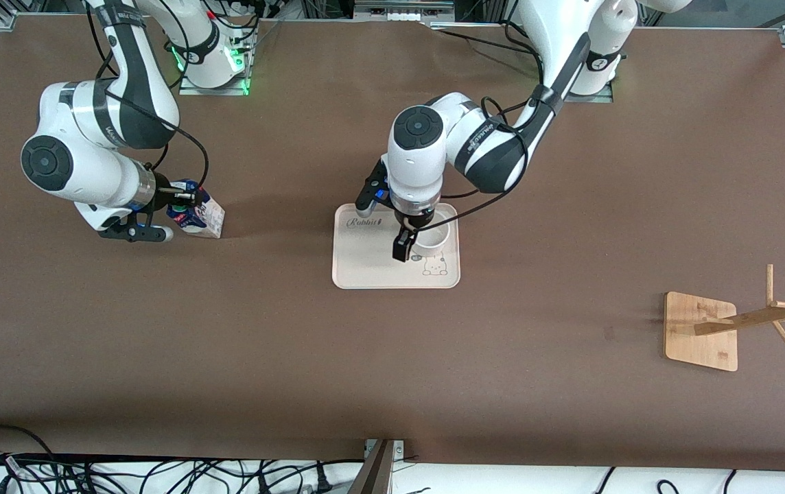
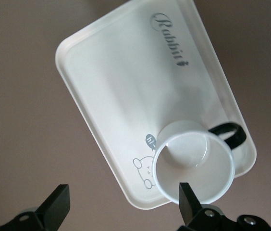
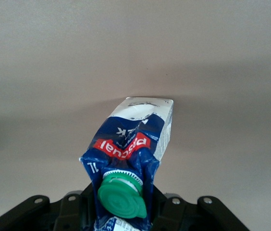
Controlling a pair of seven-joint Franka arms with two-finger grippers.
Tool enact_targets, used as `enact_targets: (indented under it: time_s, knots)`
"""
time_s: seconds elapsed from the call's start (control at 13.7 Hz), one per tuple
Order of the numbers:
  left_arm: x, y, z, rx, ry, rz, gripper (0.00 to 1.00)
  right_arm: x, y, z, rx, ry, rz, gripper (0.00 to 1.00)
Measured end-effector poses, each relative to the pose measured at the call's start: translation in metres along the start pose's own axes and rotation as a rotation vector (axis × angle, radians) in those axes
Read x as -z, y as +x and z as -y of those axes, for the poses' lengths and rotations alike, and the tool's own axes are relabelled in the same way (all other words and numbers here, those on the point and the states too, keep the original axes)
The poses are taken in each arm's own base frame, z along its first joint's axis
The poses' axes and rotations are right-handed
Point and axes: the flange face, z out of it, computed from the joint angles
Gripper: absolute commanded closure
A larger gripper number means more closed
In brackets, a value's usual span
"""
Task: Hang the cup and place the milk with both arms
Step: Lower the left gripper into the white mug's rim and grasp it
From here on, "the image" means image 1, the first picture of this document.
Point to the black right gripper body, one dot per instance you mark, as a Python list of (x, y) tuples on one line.
[(161, 193)]

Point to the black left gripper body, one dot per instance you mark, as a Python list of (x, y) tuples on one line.
[(409, 223)]

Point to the white smiley face mug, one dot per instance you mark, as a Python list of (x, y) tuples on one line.
[(440, 237)]

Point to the blue white milk carton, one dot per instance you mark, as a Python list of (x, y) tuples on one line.
[(207, 219)]

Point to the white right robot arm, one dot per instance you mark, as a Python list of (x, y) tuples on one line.
[(77, 171)]

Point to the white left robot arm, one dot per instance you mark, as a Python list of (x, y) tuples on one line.
[(420, 165)]

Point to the wooden cup rack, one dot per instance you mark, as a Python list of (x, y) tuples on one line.
[(701, 343)]

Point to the beige rabbit print tray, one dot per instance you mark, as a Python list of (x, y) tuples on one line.
[(365, 261)]

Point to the grey power strip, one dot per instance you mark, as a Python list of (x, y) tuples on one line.
[(403, 10)]

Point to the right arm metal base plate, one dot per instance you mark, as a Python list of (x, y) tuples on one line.
[(193, 90)]

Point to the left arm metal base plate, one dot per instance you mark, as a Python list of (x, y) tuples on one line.
[(598, 98)]

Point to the metal frame bracket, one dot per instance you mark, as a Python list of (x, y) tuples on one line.
[(375, 473)]

